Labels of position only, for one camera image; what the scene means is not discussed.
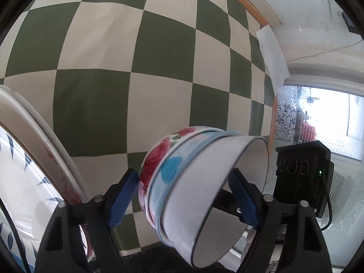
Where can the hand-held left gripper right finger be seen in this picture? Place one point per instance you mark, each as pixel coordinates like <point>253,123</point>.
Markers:
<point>244,202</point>

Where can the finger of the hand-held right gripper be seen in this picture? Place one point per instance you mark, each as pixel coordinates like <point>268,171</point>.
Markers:
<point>227,203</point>

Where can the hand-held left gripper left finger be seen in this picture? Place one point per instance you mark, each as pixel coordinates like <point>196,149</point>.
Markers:
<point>122,202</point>

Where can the white bowl dark rim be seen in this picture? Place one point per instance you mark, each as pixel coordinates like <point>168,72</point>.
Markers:
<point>199,190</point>

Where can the red rose bowl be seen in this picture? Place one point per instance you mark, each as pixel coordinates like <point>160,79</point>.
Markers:
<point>153,162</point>

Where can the blue rim heart bowl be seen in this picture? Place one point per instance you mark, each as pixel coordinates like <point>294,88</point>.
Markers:
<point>170,167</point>

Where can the blue leaf pattern plate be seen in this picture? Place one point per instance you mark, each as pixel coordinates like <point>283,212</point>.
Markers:
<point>17,182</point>

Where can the white radiator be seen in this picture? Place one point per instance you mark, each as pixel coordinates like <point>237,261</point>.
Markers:
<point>341,190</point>

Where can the patterned lace curtain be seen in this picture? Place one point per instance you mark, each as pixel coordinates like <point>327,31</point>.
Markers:
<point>285,113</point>

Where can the window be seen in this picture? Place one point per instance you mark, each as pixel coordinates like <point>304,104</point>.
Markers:
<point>327,113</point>

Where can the white paper sheet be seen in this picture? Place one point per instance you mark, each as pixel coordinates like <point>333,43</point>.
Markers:
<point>273,57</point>

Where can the green white checkered mat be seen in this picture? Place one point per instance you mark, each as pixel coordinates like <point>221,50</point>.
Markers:
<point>99,48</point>

